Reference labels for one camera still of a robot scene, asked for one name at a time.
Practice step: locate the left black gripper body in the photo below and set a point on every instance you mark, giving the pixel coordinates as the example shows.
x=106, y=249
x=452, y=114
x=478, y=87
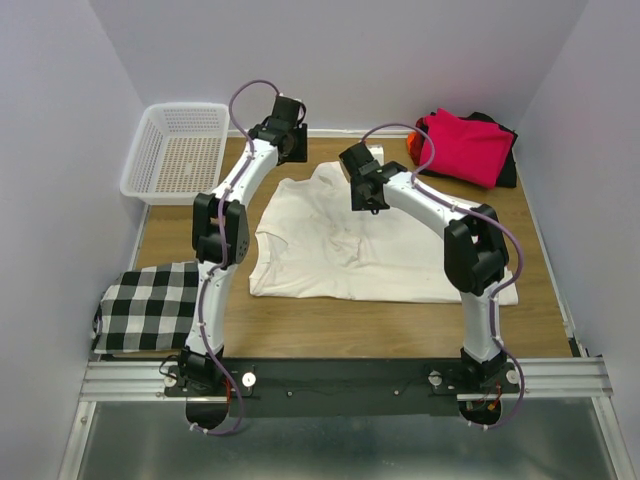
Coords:
x=298, y=151

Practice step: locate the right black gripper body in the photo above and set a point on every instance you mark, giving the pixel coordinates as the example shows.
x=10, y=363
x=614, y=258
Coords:
x=358, y=203

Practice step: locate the white t shirt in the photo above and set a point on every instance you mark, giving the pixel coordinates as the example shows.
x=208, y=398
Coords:
x=311, y=244

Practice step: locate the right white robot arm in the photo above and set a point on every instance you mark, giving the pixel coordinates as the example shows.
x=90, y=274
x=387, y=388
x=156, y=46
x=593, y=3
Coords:
x=475, y=253

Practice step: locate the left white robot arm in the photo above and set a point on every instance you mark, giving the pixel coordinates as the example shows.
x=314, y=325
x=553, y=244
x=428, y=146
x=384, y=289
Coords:
x=221, y=238

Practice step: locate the orange folded t shirt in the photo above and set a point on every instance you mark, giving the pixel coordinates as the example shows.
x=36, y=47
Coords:
x=412, y=140

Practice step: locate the white plastic basket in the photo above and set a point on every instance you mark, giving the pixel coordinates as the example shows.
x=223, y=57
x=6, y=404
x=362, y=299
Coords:
x=177, y=153

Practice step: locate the pink folded t shirt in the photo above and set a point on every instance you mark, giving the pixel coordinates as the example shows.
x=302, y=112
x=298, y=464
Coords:
x=465, y=145

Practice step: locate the black folded t shirt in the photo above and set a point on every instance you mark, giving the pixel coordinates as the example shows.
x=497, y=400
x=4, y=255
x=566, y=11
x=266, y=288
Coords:
x=507, y=170

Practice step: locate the black white checkered cloth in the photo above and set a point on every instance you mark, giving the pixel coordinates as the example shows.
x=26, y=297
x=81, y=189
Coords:
x=147, y=310

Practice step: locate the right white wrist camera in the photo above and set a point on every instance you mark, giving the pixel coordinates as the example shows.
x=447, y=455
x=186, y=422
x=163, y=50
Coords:
x=377, y=151

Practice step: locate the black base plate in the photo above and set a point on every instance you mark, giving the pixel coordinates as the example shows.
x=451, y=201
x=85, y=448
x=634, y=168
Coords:
x=324, y=387

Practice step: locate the aluminium frame rail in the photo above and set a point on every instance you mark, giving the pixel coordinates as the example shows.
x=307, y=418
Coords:
x=545, y=378

